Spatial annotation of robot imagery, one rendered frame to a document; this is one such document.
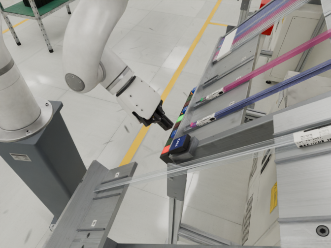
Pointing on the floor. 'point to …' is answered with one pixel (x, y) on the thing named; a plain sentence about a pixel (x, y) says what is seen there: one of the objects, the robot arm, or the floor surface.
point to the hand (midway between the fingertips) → (165, 123)
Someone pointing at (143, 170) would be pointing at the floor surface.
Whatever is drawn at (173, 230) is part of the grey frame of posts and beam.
